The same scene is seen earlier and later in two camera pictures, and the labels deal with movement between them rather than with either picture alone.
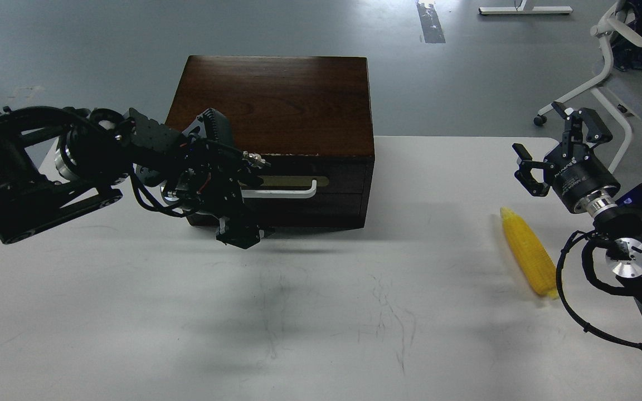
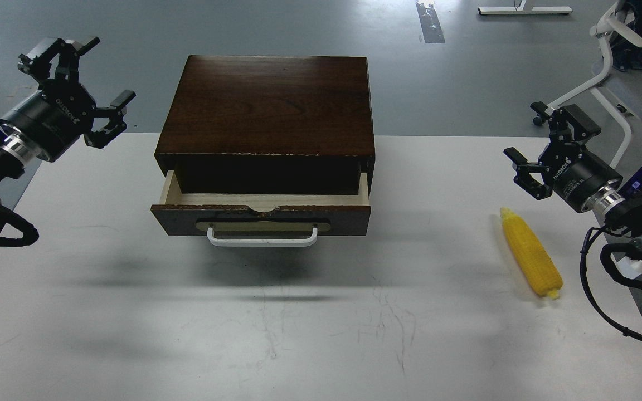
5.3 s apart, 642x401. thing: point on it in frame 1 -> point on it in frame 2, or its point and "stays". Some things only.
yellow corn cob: [534, 256] stays
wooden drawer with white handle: [299, 174] -> [261, 220]
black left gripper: [212, 186] -> [62, 112]
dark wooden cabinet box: [310, 118] stays
